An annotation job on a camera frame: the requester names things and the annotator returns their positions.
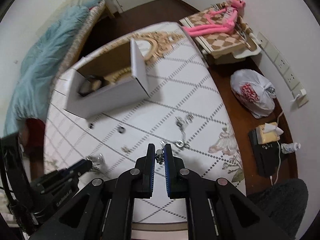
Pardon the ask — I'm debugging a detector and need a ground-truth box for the white patterned tablecloth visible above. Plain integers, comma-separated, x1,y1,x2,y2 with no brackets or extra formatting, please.
44,21,247,230

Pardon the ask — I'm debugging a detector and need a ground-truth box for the red cloth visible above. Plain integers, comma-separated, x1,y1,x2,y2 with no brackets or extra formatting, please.
21,117,47,178

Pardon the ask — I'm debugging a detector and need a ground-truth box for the dark grey fleece clothing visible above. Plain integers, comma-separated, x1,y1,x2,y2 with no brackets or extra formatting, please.
246,178,309,240

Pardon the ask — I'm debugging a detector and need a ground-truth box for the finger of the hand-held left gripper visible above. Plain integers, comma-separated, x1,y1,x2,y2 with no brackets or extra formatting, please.
57,159,92,174
62,166,92,180

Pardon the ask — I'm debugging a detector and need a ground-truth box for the beige woven bed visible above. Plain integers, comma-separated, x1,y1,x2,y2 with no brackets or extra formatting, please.
50,0,116,85

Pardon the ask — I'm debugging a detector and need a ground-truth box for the yellow tissue box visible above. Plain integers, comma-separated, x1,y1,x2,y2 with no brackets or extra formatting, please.
259,122,284,145

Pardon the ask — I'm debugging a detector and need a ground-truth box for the black box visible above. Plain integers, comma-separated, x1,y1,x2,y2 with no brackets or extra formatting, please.
248,127,283,178

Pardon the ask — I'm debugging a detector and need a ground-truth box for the pink plush toy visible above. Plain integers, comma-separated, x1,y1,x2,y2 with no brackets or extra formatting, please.
182,0,247,38

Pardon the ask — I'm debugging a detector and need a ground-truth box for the white wall socket strip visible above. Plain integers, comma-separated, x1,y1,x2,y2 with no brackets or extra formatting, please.
257,31,309,107

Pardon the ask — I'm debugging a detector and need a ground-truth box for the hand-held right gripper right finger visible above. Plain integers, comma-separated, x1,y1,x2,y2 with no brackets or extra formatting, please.
164,144,292,240

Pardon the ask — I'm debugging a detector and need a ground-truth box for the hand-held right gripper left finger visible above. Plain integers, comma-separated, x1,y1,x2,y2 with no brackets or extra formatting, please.
27,144,156,240

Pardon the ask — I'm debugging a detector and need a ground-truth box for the white plastic bag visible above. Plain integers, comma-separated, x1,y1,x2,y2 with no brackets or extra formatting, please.
230,69,277,119

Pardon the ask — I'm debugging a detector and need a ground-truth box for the silver crystal brooch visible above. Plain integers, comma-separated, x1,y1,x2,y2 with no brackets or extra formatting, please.
174,140,191,150

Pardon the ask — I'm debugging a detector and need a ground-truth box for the white cardboard box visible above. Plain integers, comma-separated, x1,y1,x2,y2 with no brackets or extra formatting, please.
63,39,151,120

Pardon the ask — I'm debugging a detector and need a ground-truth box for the gold beaded bracelet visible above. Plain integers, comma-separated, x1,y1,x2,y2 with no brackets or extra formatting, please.
103,67,132,84

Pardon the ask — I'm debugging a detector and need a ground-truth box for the silver crystal bracelet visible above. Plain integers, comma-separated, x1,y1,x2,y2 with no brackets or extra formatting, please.
85,154,106,173

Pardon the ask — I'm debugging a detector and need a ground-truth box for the light blue fluffy blanket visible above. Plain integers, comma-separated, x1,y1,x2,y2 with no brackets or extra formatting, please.
4,0,106,136

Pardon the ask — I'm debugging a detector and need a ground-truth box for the small white bottle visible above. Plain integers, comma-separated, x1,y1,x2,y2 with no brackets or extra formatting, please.
280,142,301,154

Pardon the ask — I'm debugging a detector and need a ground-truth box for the white cable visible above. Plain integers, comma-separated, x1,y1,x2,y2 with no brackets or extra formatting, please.
270,112,286,184

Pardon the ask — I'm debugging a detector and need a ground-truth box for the silver chain necklace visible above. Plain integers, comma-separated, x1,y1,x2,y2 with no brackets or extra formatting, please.
174,114,194,142

